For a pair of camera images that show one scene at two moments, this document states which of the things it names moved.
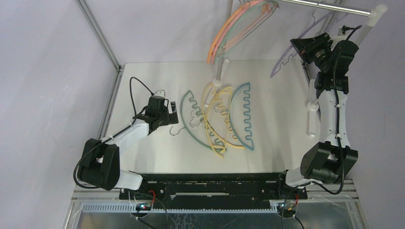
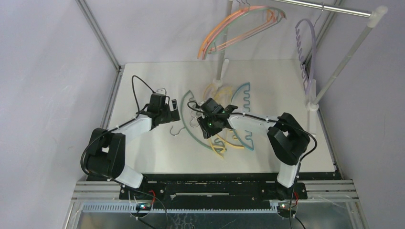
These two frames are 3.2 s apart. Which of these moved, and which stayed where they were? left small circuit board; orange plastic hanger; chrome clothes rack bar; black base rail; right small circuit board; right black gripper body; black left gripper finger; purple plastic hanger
Moved: orange plastic hanger; right black gripper body; purple plastic hanger
Stayed: right small circuit board; black base rail; left small circuit board; black left gripper finger; chrome clothes rack bar
